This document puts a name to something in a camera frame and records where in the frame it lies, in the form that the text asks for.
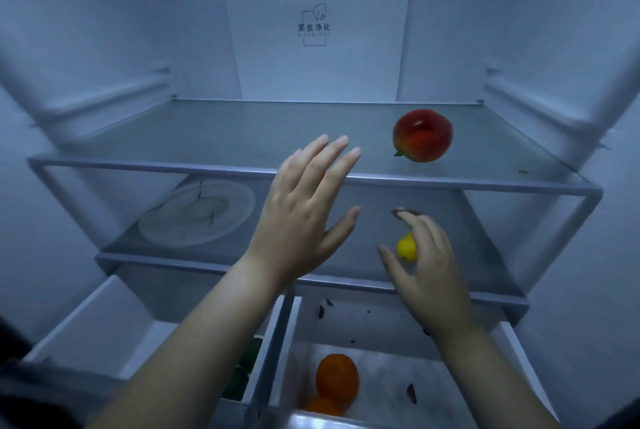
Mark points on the crisper drawer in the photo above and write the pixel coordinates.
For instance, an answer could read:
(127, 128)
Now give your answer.
(390, 378)
(110, 329)

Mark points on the glass refrigerator shelf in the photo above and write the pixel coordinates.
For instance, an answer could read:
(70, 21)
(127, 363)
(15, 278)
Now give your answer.
(475, 254)
(225, 139)

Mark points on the person's right forearm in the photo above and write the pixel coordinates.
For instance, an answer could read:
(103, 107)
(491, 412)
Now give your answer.
(490, 383)

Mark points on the orange fruit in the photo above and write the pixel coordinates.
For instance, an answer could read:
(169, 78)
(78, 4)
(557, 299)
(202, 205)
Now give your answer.
(337, 377)
(322, 407)

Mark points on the black refrigerator body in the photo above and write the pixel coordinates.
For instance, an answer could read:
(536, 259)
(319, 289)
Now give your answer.
(75, 19)

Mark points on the small red fruit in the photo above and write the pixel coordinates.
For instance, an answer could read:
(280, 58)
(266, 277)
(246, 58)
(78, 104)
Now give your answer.
(422, 135)

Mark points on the yellow lemon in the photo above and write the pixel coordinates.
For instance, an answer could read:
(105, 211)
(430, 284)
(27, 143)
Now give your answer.
(406, 247)

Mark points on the person's left forearm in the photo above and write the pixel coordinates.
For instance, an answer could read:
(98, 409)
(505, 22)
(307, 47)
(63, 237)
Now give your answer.
(200, 358)

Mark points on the clear round plate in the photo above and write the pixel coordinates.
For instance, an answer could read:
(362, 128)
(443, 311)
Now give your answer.
(195, 214)

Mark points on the person's right hand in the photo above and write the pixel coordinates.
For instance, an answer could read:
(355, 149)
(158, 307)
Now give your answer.
(435, 284)

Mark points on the person's left hand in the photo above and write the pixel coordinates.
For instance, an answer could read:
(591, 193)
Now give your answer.
(295, 224)

